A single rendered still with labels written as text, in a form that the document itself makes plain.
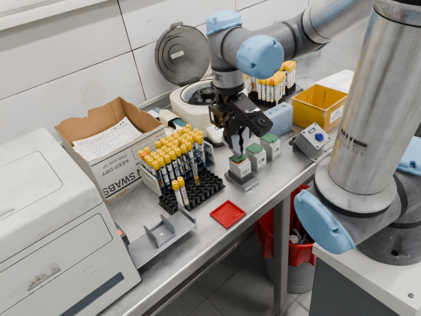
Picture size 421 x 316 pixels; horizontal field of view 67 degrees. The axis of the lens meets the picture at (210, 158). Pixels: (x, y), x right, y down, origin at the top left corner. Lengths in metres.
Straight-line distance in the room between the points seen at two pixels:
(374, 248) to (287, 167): 0.36
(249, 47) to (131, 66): 0.71
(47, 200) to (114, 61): 0.74
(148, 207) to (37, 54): 0.57
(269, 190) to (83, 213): 0.50
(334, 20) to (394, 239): 0.41
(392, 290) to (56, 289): 0.60
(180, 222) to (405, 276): 0.47
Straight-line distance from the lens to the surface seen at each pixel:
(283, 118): 1.04
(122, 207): 0.93
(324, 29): 0.62
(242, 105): 0.74
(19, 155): 0.71
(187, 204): 0.84
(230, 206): 0.85
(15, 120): 1.16
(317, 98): 1.20
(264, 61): 0.59
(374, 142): 0.42
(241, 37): 0.62
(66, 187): 0.56
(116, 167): 0.92
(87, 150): 1.09
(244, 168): 0.86
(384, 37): 0.36
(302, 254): 1.36
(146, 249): 0.76
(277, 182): 0.91
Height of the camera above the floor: 1.50
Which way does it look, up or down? 38 degrees down
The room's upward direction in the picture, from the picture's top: 9 degrees counter-clockwise
